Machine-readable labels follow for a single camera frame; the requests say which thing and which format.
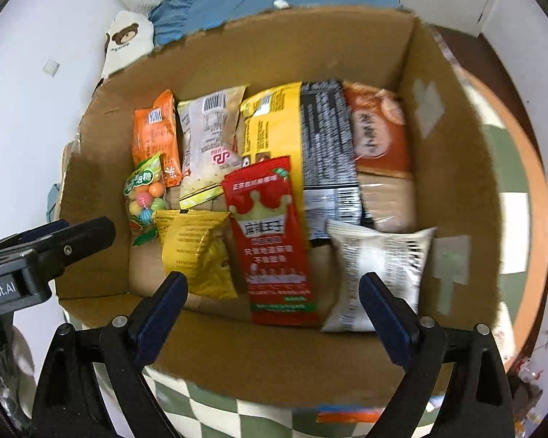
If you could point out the yellow foil snack packet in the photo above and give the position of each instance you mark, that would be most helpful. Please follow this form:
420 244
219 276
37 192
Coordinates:
196 246

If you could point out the bear print pillow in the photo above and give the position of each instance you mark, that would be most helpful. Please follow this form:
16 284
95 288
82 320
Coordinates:
128 36

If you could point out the pink white snack packet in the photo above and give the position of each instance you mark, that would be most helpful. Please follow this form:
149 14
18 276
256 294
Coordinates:
210 146

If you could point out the cardboard box blue print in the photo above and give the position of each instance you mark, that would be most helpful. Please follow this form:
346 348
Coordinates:
255 45

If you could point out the orange snack packet white label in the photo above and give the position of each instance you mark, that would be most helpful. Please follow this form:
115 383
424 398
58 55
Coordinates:
157 137

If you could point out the pile of colourful small things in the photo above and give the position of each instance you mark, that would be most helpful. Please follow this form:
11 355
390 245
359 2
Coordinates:
527 374

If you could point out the long red snack packet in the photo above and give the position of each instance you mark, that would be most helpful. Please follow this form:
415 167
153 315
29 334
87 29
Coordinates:
274 246

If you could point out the white wall socket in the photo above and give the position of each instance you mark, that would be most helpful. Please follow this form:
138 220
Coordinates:
51 67

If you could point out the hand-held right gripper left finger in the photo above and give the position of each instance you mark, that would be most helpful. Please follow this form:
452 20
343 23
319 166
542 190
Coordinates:
162 319

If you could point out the green candy ball bag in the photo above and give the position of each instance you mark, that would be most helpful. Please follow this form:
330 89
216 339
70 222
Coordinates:
144 191

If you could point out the reddish brown snack packet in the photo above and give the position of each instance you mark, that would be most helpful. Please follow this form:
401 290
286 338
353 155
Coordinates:
376 127

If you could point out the green white checkered blanket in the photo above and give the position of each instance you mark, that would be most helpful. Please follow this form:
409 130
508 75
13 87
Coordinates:
511 155

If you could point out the large yellow black snack packet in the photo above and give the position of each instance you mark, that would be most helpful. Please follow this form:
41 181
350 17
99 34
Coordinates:
274 123

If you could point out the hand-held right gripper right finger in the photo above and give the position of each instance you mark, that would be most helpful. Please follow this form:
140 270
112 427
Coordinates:
386 319

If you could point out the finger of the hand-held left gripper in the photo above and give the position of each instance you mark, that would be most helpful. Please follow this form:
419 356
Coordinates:
36 232
82 237

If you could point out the grey white snack packet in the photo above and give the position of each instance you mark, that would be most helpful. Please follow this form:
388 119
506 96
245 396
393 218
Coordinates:
374 264

